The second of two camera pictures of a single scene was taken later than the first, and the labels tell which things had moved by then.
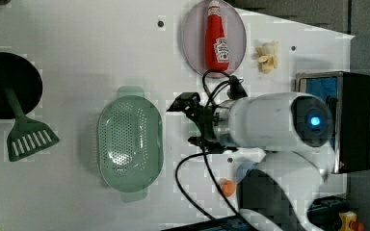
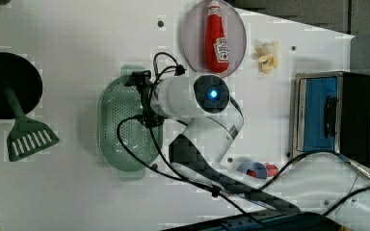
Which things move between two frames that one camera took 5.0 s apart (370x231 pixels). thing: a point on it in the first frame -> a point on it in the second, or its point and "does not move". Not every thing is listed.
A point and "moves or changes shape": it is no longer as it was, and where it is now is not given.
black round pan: (1, 69) does not move
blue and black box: (351, 97) does not move
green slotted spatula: (27, 137) does not move
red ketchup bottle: (217, 48) does not move
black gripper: (204, 118) -> (148, 115)
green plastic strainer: (130, 143) moves or changes shape
